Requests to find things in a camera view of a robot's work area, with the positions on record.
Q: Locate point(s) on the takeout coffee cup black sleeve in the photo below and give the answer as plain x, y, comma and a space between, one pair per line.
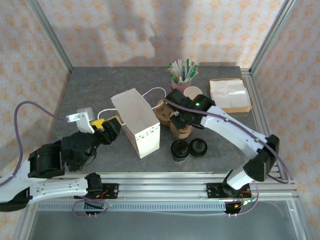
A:
180, 149
198, 147

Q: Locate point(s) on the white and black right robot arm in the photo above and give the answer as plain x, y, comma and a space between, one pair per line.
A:
230, 127

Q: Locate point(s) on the stack of cardboard cup carriers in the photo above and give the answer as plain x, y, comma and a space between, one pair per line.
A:
183, 133

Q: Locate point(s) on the stack of paper cups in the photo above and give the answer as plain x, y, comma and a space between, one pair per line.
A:
191, 91

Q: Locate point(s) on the pink cup with brown label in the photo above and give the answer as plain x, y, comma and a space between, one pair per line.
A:
178, 86

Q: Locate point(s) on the green tipped white sachet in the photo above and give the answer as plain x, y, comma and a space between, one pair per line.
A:
186, 66
170, 68
194, 71

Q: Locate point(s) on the white paper napkins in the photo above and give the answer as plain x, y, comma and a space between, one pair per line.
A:
230, 92

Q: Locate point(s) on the brown cardboard napkin box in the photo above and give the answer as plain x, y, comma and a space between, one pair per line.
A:
235, 109

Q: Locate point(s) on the brown tipped white sachet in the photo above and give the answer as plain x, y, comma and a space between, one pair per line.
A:
171, 74

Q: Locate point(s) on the plain white sachet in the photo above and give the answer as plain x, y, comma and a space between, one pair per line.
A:
179, 67

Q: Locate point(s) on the grey metal sheet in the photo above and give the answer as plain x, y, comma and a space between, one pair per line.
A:
162, 227

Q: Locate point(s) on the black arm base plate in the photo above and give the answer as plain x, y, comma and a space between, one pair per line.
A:
215, 190
111, 191

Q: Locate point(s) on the aluminium side rail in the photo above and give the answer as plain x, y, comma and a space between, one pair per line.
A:
260, 120

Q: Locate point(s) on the aluminium front rail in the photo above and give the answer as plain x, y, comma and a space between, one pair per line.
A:
162, 187

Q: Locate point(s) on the aluminium frame post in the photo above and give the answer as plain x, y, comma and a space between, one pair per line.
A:
273, 32
49, 32

